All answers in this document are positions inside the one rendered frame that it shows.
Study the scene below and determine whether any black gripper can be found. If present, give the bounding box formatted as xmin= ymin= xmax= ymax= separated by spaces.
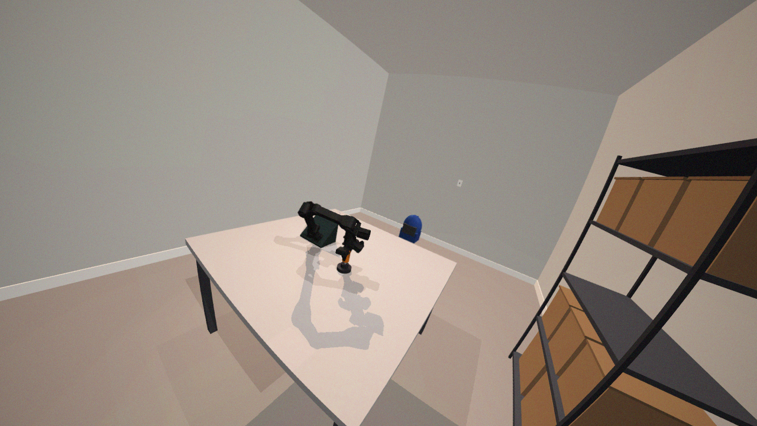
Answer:
xmin=336 ymin=235 xmax=359 ymax=261

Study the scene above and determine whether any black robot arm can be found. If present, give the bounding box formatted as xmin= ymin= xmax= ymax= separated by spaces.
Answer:
xmin=297 ymin=201 xmax=371 ymax=253

